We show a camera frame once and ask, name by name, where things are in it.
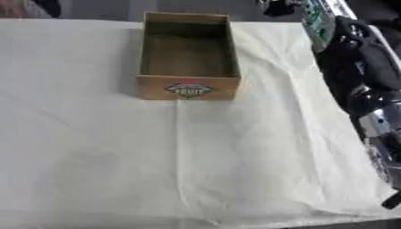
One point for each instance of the silver and black right robot arm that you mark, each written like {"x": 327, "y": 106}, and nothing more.
{"x": 365, "y": 68}

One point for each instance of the tan cardboard box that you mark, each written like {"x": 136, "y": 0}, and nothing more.
{"x": 156, "y": 88}

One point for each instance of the person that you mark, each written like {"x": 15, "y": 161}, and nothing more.
{"x": 31, "y": 8}

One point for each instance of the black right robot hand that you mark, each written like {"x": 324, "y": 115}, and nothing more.
{"x": 279, "y": 8}

